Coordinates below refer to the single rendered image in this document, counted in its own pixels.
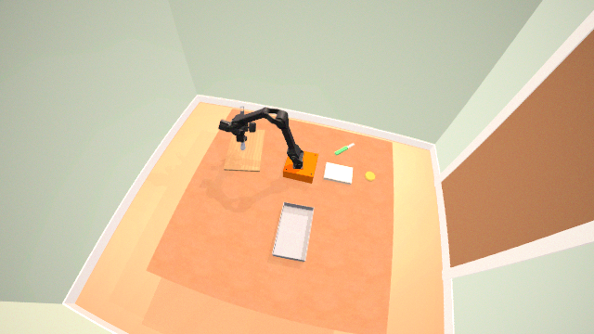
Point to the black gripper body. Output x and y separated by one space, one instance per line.
251 127

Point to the grey rectangular roasting tin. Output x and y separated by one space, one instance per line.
294 229

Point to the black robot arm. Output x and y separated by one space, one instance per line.
281 121

